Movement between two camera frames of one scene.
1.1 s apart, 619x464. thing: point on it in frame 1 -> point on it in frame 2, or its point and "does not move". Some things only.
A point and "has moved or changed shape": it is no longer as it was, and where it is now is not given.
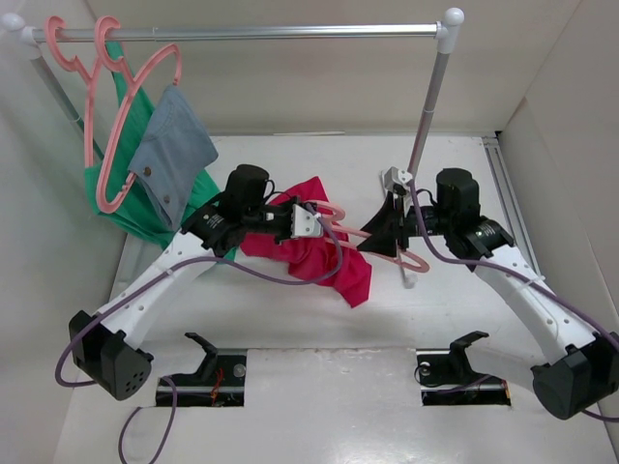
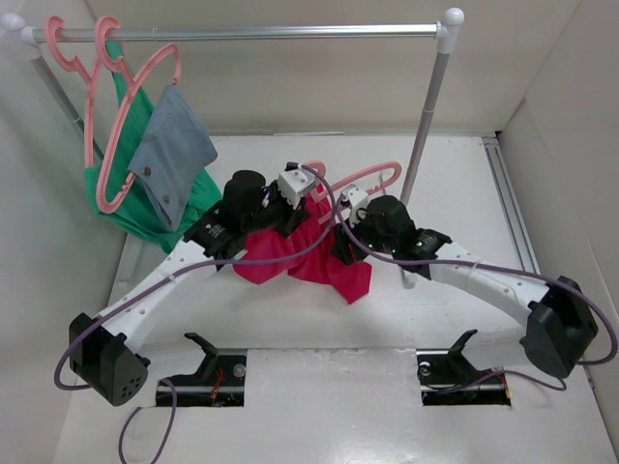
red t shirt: (316, 257) has moved or changed shape
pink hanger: (405, 261) has moved or changed shape
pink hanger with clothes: (132, 73) does not move
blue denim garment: (175, 149) does not move
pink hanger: (74, 66) does not move
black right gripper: (384, 227) -> (341, 250)
